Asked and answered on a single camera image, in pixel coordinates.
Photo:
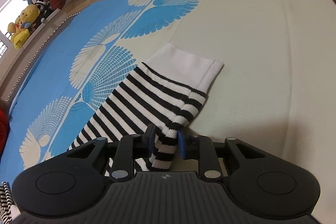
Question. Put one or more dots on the red cloth item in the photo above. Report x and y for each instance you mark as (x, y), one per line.
(4, 130)

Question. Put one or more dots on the cream white blanket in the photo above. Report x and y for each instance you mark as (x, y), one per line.
(277, 87)

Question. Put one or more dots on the yellow plush bear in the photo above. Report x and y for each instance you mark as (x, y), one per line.
(20, 29)

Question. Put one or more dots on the blue patterned bed sheet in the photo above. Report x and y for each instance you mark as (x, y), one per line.
(79, 67)

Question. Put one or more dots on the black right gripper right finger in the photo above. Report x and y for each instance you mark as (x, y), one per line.
(200, 148)

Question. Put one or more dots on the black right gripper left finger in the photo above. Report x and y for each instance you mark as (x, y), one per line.
(130, 148)

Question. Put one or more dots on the black white striped sock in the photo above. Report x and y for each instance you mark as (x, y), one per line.
(167, 90)

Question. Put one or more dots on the black white plush toy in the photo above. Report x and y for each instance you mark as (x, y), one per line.
(45, 9)

